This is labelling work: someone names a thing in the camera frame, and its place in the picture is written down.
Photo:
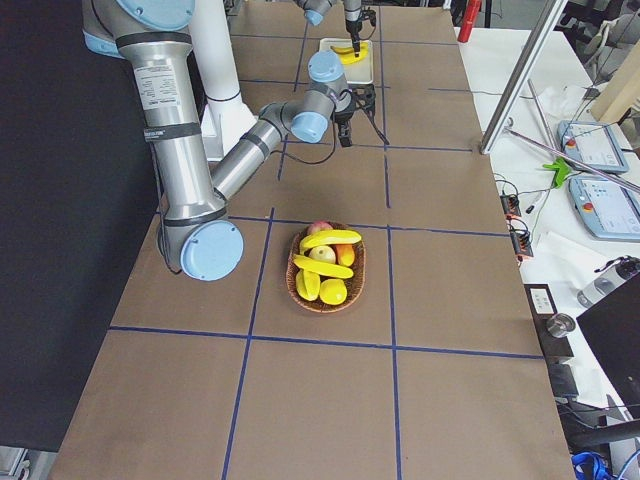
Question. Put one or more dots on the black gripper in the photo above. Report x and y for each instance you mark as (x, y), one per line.
(344, 119)
(352, 17)

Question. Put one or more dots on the yellow banana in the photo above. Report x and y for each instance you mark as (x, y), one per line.
(351, 59)
(321, 268)
(344, 50)
(328, 237)

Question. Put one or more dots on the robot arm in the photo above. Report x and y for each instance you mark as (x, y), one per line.
(195, 236)
(316, 10)

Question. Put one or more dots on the brown wicker basket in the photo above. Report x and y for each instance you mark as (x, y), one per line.
(354, 285)

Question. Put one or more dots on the red pink apple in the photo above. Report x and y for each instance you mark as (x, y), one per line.
(318, 226)

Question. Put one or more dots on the red fire extinguisher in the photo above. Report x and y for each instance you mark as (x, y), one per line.
(470, 15)

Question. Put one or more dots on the red orange mango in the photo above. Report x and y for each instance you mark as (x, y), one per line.
(345, 254)

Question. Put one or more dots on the pale yellow apple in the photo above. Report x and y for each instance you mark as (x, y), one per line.
(323, 253)

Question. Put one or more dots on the yellow starfruit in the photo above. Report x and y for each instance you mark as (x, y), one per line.
(308, 285)

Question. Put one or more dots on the yellow lemon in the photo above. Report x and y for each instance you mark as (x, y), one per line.
(333, 291)

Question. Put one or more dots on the metal reacher grabber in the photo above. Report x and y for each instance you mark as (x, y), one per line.
(554, 149)

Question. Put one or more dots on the teach pendant far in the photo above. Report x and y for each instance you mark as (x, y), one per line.
(593, 144)

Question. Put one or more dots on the teach pendant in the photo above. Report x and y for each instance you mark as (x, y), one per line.
(608, 211)
(593, 144)

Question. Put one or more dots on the teach pendant near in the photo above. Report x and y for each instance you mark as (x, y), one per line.
(608, 211)

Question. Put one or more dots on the steel cup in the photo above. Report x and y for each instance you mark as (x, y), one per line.
(560, 325)

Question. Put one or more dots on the clear water bottle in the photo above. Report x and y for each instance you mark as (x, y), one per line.
(612, 275)

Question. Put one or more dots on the black monitor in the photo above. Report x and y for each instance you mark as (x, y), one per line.
(611, 330)

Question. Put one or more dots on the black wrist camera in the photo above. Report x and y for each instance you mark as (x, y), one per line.
(365, 98)

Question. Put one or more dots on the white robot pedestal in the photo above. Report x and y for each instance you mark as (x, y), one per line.
(226, 117)

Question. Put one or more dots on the aluminium frame post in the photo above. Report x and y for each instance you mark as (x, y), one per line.
(531, 51)

